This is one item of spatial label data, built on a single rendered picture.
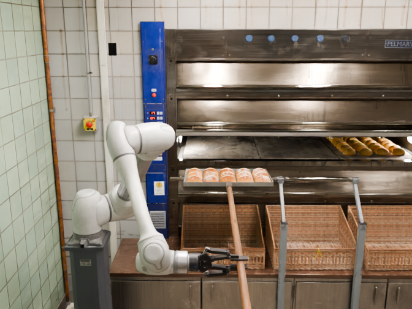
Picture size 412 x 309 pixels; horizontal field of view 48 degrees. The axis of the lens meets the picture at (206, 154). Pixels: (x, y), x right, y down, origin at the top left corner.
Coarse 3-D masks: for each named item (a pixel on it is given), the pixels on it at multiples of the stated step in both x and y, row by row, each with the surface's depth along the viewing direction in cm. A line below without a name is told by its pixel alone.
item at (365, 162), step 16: (192, 160) 339; (208, 160) 339; (224, 160) 339; (240, 160) 339; (256, 160) 339; (272, 160) 339; (288, 160) 339; (304, 160) 339; (320, 160) 339; (336, 160) 339; (352, 160) 339; (368, 160) 339; (384, 160) 339; (400, 160) 339
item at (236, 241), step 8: (232, 200) 252; (232, 208) 241; (232, 216) 231; (232, 224) 222; (232, 232) 215; (240, 248) 198; (240, 264) 184; (240, 272) 178; (240, 280) 173; (240, 288) 168; (248, 296) 163; (248, 304) 158
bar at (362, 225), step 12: (180, 180) 303; (276, 180) 302; (288, 180) 302; (300, 180) 302; (312, 180) 302; (324, 180) 302; (336, 180) 301; (348, 180) 301; (360, 216) 289; (360, 228) 286; (360, 240) 288; (360, 252) 290; (360, 264) 292; (360, 276) 294
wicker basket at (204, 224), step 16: (192, 208) 343; (208, 208) 344; (224, 208) 343; (240, 208) 343; (256, 208) 341; (192, 224) 343; (208, 224) 343; (224, 224) 343; (240, 224) 344; (256, 224) 343; (192, 240) 343; (208, 240) 344; (224, 240) 343; (240, 240) 343; (256, 240) 343; (256, 256) 303
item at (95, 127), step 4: (84, 116) 326; (88, 116) 326; (92, 116) 326; (96, 116) 326; (84, 120) 325; (88, 120) 324; (96, 120) 325; (84, 124) 325; (92, 124) 325; (96, 124) 326; (84, 128) 326; (88, 128) 326; (92, 128) 326; (96, 128) 326
